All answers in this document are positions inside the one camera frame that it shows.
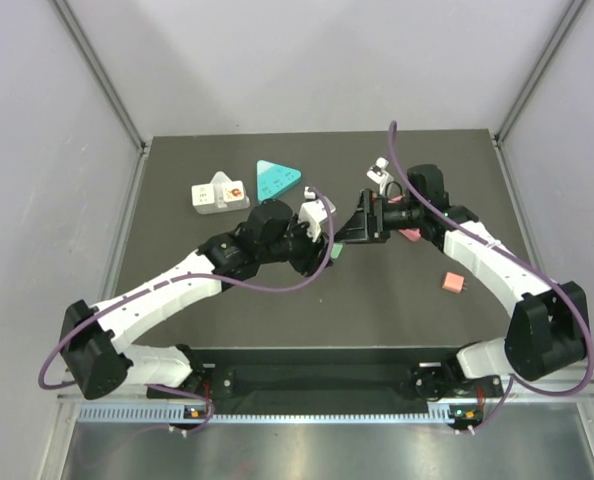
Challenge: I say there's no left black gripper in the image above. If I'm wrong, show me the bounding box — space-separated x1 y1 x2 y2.
259 214 333 277

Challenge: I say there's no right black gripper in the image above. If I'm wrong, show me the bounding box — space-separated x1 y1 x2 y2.
333 190 423 246

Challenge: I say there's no mint green small plug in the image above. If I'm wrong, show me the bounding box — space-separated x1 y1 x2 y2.
330 243 344 260

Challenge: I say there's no pink triangular power strip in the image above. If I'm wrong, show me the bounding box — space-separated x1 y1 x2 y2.
399 229 421 242

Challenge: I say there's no teal triangular power strip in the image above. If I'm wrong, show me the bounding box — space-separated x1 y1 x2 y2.
256 160 302 203

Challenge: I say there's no white tiger cube plug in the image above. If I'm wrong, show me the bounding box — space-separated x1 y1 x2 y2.
221 181 250 209

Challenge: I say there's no white triangular power strip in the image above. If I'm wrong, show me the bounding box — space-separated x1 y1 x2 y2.
191 171 250 215

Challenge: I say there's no pink small cube plug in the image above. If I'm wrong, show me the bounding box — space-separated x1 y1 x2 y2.
441 272 467 294

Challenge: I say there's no plain white cube socket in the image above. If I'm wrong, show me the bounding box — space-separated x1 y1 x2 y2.
191 183 217 214

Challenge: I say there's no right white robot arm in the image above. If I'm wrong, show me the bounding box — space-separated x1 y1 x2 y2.
335 164 588 396

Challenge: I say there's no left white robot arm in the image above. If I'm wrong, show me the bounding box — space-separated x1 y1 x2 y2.
59 198 336 400

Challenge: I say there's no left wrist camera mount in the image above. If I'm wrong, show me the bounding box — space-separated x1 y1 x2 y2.
298 186 336 243

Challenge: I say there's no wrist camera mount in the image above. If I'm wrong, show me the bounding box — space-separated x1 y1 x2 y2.
366 157 394 196
298 186 336 243

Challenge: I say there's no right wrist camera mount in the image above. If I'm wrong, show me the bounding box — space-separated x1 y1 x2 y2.
366 157 394 196

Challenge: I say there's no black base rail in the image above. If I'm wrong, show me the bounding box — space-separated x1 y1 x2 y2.
146 344 503 401

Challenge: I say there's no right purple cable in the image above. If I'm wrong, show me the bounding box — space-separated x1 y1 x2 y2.
387 120 594 436

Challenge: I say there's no purple cable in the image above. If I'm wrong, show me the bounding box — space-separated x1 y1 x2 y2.
37 187 336 434
387 120 594 436

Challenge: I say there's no grey slotted cable duct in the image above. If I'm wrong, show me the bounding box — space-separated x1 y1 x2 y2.
76 402 483 425

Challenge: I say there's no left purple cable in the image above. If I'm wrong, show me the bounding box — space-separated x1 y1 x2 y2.
37 187 336 434

